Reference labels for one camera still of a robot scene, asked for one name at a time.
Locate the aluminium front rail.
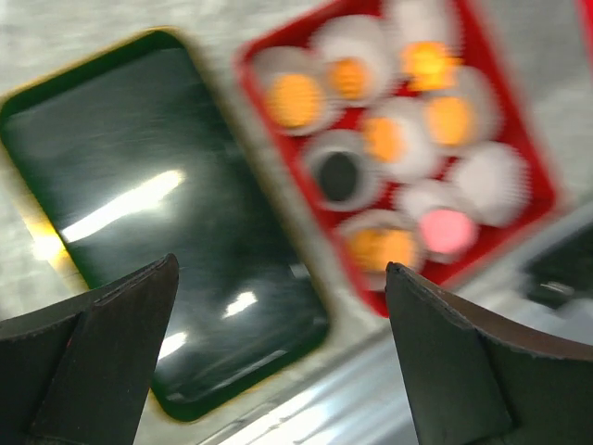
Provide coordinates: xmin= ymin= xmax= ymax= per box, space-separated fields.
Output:
xmin=198 ymin=212 xmax=593 ymax=445

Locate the red cookie box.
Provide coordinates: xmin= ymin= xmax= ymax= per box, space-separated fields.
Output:
xmin=233 ymin=1 xmax=563 ymax=317

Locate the orange flower cookie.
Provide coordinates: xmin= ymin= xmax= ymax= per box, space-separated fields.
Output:
xmin=363 ymin=117 xmax=404 ymax=162

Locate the pink macaron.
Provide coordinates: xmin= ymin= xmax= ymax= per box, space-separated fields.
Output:
xmin=418 ymin=209 xmax=477 ymax=255

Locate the round dotted orange cookie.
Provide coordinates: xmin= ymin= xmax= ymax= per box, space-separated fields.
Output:
xmin=265 ymin=73 xmax=324 ymax=129

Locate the black gold-rimmed tray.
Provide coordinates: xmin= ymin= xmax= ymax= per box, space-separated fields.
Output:
xmin=1 ymin=28 xmax=330 ymax=423

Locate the round dotted biscuit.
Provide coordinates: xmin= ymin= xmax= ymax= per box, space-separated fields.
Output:
xmin=424 ymin=96 xmax=474 ymax=146

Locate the orange fish cookie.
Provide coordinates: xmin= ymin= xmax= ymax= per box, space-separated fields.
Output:
xmin=401 ymin=41 xmax=461 ymax=92

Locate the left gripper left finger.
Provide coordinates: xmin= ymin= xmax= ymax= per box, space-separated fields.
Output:
xmin=1 ymin=254 xmax=179 ymax=444

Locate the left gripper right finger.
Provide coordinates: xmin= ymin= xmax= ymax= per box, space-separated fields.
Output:
xmin=385 ymin=263 xmax=592 ymax=444

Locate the black sandwich cookie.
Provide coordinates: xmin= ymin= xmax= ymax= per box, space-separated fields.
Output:
xmin=316 ymin=152 xmax=360 ymax=202

